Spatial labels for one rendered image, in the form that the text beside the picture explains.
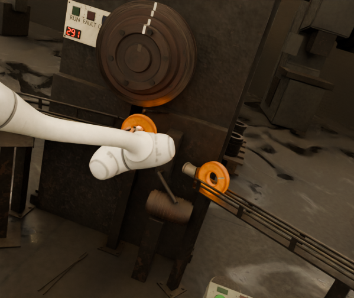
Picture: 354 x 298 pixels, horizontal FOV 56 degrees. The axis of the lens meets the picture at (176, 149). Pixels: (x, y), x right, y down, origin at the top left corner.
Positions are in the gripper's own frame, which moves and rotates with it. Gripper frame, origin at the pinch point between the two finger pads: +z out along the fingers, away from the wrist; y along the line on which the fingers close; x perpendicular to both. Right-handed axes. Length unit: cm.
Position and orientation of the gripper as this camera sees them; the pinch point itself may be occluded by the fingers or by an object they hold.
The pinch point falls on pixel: (139, 128)
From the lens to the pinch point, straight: 147.4
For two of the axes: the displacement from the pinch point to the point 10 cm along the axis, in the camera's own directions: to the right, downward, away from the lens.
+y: 9.4, 3.3, -0.9
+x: 2.6, -8.6, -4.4
